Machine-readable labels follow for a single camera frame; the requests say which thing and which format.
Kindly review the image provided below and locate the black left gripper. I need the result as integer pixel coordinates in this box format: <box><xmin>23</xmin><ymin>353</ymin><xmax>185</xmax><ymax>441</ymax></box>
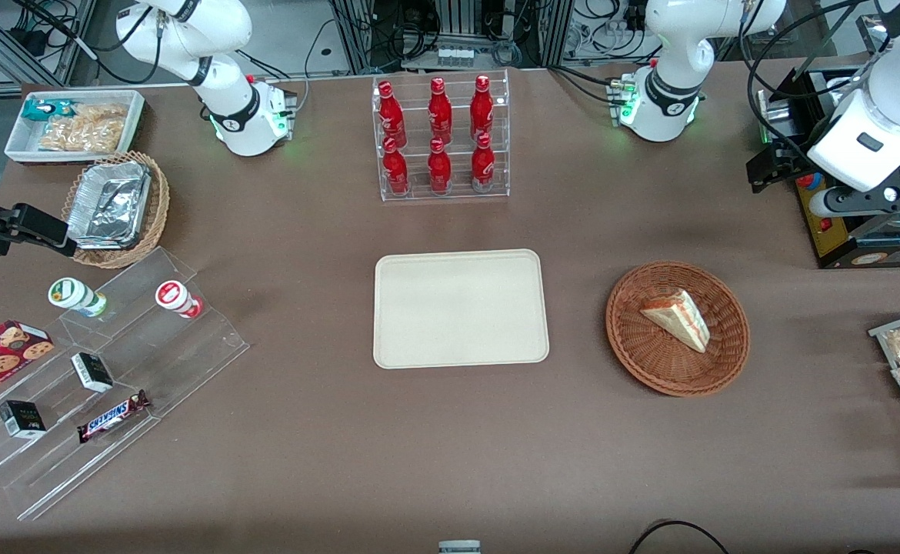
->
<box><xmin>745</xmin><ymin>142</ymin><xmax>813</xmax><ymax>194</ymax></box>

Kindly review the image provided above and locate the triangular sandwich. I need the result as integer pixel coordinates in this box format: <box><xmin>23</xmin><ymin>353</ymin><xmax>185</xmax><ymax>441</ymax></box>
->
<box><xmin>640</xmin><ymin>289</ymin><xmax>710</xmax><ymax>354</ymax></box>

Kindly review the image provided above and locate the aluminium foil tray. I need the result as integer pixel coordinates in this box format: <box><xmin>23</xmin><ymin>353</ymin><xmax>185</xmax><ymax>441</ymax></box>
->
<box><xmin>66</xmin><ymin>160</ymin><xmax>153</xmax><ymax>251</ymax></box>

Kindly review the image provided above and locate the light wicker basket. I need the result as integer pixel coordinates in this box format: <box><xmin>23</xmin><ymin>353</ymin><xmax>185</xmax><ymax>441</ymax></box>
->
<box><xmin>61</xmin><ymin>151</ymin><xmax>172</xmax><ymax>270</ymax></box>

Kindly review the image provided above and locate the round brown wicker basket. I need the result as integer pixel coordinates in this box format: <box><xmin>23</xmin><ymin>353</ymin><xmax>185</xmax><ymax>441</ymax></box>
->
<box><xmin>605</xmin><ymin>261</ymin><xmax>751</xmax><ymax>399</ymax></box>

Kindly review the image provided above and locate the beige rectangular tray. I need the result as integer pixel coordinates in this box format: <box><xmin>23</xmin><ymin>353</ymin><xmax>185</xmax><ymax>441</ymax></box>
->
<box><xmin>373</xmin><ymin>249</ymin><xmax>551</xmax><ymax>370</ymax></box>

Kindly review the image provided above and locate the green lid yogurt cup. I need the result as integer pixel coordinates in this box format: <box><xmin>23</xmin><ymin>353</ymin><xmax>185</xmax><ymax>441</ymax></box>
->
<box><xmin>47</xmin><ymin>277</ymin><xmax>109</xmax><ymax>319</ymax></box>

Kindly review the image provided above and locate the white rectangular snack bin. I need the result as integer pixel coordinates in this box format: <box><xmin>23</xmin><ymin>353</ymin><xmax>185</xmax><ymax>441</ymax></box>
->
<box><xmin>4</xmin><ymin>89</ymin><xmax>146</xmax><ymax>166</ymax></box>

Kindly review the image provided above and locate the black yellow food warmer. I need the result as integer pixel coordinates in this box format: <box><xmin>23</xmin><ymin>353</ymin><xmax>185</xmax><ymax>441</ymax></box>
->
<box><xmin>756</xmin><ymin>65</ymin><xmax>900</xmax><ymax>270</ymax></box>

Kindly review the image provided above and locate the clear cracker packet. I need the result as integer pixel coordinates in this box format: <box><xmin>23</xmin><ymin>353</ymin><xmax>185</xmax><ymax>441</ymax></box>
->
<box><xmin>38</xmin><ymin>102</ymin><xmax>130</xmax><ymax>153</ymax></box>

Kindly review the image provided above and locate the teal snack packet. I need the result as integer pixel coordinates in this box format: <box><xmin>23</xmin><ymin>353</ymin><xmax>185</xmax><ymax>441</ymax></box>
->
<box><xmin>22</xmin><ymin>98</ymin><xmax>78</xmax><ymax>123</ymax></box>

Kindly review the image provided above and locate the red lid yogurt cup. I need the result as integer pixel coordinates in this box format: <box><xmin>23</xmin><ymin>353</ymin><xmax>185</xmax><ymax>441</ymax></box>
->
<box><xmin>154</xmin><ymin>280</ymin><xmax>205</xmax><ymax>320</ymax></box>

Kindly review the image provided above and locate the small black white box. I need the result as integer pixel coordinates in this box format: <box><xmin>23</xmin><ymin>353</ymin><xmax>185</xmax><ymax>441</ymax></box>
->
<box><xmin>70</xmin><ymin>352</ymin><xmax>115</xmax><ymax>395</ymax></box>

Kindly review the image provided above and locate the clear acrylic step display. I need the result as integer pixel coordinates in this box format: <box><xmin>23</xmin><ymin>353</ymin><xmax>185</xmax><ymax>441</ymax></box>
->
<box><xmin>0</xmin><ymin>246</ymin><xmax>252</xmax><ymax>523</ymax></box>

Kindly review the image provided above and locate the snickers chocolate bar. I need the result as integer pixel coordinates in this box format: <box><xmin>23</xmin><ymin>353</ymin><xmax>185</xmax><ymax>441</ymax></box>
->
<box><xmin>76</xmin><ymin>389</ymin><xmax>152</xmax><ymax>445</ymax></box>

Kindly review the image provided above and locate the red cola bottle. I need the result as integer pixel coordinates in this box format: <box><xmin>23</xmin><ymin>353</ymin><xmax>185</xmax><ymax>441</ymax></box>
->
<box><xmin>378</xmin><ymin>81</ymin><xmax>408</xmax><ymax>148</ymax></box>
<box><xmin>471</xmin><ymin>132</ymin><xmax>497</xmax><ymax>192</ymax></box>
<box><xmin>428</xmin><ymin>77</ymin><xmax>454</xmax><ymax>144</ymax></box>
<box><xmin>470</xmin><ymin>75</ymin><xmax>495</xmax><ymax>142</ymax></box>
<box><xmin>382</xmin><ymin>138</ymin><xmax>411</xmax><ymax>195</ymax></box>
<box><xmin>427</xmin><ymin>138</ymin><xmax>453</xmax><ymax>194</ymax></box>

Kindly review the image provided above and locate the clear acrylic bottle rack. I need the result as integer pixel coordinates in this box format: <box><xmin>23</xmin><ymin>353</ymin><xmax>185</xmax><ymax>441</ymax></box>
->
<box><xmin>372</xmin><ymin>69</ymin><xmax>512</xmax><ymax>203</ymax></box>

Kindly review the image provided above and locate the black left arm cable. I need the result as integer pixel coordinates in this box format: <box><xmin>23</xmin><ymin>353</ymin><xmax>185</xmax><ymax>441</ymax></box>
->
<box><xmin>738</xmin><ymin>0</ymin><xmax>893</xmax><ymax>151</ymax></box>

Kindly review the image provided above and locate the aluminium equipment frame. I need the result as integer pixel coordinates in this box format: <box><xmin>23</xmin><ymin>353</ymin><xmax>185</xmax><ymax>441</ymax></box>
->
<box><xmin>327</xmin><ymin>0</ymin><xmax>578</xmax><ymax>72</ymax></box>

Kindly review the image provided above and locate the black floor cable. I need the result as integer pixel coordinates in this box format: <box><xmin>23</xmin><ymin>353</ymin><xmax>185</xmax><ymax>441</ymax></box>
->
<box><xmin>628</xmin><ymin>520</ymin><xmax>732</xmax><ymax>554</ymax></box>

